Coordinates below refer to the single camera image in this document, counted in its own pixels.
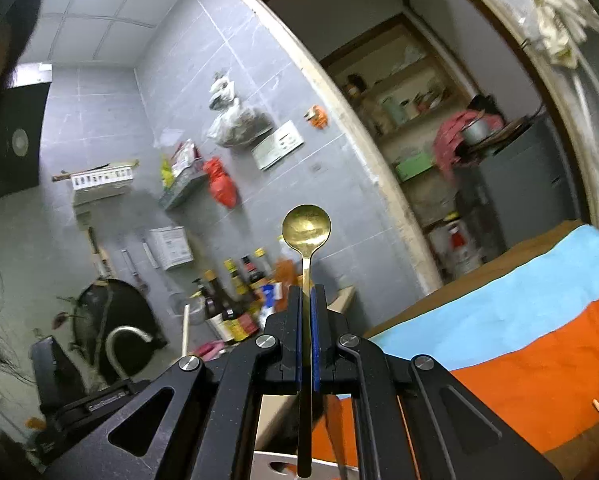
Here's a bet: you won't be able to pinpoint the white wall utensil rack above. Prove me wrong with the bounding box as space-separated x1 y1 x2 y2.
52 160 140 206

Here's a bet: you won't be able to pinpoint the dark bottle with red label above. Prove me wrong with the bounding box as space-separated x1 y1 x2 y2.
240 255 265 291

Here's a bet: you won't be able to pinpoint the striped colourful cloth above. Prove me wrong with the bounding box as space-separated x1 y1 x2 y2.
314 220 599 480

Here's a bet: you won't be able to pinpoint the dark bottle with yellow cap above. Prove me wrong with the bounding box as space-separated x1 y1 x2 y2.
224 259 245 306

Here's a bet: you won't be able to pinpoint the white switch panel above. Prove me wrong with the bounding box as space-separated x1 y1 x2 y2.
252 121 304 171

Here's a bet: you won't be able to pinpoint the red cloth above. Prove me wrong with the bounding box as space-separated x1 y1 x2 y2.
433 112 503 176

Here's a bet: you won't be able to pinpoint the clear bag of dried goods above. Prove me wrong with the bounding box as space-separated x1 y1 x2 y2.
207 76 273 148

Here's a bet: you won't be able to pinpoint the pink soap dish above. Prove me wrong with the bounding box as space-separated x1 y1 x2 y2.
194 340 228 359

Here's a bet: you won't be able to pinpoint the hanging metal ladle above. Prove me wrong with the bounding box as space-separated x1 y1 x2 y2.
121 249 149 295

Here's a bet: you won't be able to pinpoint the gold spoon with black handle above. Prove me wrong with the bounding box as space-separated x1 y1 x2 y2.
281 204 333 479

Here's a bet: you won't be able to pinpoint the metal wall shelf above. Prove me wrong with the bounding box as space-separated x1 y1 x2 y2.
160 172 210 211

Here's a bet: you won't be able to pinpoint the red white jug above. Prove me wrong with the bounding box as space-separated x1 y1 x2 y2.
442 212 483 277

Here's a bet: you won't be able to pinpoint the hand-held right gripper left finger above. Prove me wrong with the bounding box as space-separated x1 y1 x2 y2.
54 285 305 480

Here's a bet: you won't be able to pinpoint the wooden storage shelf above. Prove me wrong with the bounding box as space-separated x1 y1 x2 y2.
324 15 475 281

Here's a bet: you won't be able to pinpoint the orange chili powder bag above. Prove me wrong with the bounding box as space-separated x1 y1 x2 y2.
272 257 300 289

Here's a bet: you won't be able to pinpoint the small metal pot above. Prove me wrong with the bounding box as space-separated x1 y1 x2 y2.
460 117 493 143

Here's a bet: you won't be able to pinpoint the black wok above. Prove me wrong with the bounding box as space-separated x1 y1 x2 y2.
72 279 168 376

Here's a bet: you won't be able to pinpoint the black range hood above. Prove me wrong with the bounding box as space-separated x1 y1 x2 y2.
0 62 54 206

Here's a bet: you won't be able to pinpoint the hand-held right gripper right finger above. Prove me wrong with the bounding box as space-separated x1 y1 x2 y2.
310 284 564 480

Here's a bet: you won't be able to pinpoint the clear bottle with yellow cap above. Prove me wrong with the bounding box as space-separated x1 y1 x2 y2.
254 247 273 281

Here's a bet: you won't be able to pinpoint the wooden handled spatula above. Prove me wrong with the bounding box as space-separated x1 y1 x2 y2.
87 227 116 278

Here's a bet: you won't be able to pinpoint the green plastic box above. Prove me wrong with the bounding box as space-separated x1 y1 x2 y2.
394 152 435 182

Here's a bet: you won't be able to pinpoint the soy sauce bottle yellow label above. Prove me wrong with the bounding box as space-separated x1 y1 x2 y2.
204 270 260 343

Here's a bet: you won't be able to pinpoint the wooden door frame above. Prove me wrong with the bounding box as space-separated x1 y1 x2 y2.
237 0 599 291

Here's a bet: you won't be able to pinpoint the curved metal faucet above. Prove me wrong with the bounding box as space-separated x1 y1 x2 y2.
104 326 153 386

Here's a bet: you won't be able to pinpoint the red plastic bag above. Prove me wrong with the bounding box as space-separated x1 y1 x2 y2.
203 156 240 209

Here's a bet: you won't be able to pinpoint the red white food packets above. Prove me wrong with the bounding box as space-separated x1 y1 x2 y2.
172 139 203 176

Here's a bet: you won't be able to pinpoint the white wall box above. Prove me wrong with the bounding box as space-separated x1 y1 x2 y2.
148 226 194 271

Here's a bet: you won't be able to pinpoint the cream rubber gloves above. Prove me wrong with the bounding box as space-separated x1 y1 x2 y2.
527 0 599 68

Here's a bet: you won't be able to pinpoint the blue white seasoning bag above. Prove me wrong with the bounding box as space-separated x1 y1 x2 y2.
257 282 285 316

